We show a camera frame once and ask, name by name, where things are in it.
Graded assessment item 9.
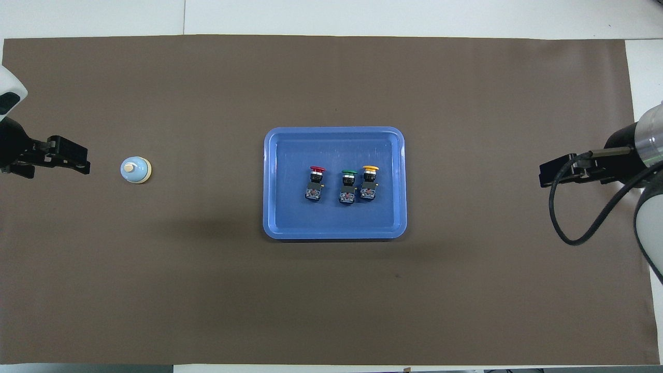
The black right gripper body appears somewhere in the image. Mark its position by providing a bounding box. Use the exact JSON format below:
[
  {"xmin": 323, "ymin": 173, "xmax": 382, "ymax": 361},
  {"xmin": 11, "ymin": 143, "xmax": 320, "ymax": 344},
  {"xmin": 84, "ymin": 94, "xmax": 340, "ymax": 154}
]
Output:
[{"xmin": 580, "ymin": 122, "xmax": 654, "ymax": 187}]

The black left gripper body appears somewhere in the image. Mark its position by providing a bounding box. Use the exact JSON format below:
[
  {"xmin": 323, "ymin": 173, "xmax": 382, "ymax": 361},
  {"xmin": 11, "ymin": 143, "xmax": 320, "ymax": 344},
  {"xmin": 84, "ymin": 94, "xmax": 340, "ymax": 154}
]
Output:
[{"xmin": 0, "ymin": 117, "xmax": 51, "ymax": 175}]

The light blue call bell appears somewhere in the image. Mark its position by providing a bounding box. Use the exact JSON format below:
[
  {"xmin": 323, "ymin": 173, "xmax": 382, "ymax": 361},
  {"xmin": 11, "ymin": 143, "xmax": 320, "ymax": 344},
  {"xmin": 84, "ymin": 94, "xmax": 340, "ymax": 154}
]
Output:
[{"xmin": 120, "ymin": 156, "xmax": 152, "ymax": 185}]

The yellow push button switch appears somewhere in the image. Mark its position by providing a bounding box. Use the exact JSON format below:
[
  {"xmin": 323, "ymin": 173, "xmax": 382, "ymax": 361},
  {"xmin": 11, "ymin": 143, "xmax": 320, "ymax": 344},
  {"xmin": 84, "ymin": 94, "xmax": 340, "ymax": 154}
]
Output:
[{"xmin": 360, "ymin": 165, "xmax": 379, "ymax": 200}]

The green push button switch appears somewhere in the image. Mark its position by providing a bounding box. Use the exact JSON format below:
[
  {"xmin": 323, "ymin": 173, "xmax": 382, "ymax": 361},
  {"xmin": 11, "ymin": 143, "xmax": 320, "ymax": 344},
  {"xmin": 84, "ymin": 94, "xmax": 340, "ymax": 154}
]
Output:
[{"xmin": 339, "ymin": 170, "xmax": 359, "ymax": 206}]

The red push button switch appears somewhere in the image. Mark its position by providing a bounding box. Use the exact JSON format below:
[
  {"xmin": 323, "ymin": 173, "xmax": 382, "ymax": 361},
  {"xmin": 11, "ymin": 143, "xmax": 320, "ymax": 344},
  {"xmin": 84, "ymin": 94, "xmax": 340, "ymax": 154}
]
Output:
[{"xmin": 305, "ymin": 166, "xmax": 326, "ymax": 203}]

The blue plastic tray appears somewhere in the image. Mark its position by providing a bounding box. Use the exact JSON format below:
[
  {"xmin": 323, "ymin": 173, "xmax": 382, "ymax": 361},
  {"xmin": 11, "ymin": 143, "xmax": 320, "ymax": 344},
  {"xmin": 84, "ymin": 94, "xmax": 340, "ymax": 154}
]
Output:
[{"xmin": 263, "ymin": 126, "xmax": 408, "ymax": 240}]

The brown table mat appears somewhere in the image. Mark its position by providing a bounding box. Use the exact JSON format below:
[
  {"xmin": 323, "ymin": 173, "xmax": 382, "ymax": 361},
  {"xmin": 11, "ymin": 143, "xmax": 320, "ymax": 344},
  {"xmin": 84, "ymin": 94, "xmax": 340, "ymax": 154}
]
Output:
[{"xmin": 0, "ymin": 35, "xmax": 659, "ymax": 365}]

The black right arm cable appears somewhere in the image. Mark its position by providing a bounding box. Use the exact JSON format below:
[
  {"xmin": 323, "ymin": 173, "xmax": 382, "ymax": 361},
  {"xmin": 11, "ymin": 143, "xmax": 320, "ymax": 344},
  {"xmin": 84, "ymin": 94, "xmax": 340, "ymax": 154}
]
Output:
[{"xmin": 549, "ymin": 147, "xmax": 663, "ymax": 246}]

